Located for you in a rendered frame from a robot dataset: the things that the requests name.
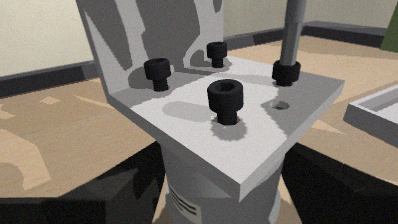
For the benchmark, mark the grey cylinder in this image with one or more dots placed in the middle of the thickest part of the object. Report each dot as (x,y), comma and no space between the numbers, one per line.
(193,199)

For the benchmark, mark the red screwdriver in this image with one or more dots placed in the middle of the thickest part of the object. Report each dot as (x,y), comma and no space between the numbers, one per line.
(294,16)

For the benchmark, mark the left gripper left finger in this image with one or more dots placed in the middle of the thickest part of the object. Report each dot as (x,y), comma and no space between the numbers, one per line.
(125,194)

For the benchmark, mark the grey metal bracket with holes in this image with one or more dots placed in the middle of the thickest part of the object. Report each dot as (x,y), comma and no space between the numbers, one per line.
(124,34)

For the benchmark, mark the black screw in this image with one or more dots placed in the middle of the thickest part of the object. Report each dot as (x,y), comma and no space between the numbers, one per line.
(225,98)
(284,75)
(158,70)
(217,51)

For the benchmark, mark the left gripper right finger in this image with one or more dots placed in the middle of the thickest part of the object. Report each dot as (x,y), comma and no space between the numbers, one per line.
(326,191)

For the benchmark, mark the grey rectangular table frame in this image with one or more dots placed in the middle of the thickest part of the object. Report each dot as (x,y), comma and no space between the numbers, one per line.
(59,75)

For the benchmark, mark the white shallow rectangular tray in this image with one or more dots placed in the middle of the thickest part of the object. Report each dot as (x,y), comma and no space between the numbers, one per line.
(381,117)

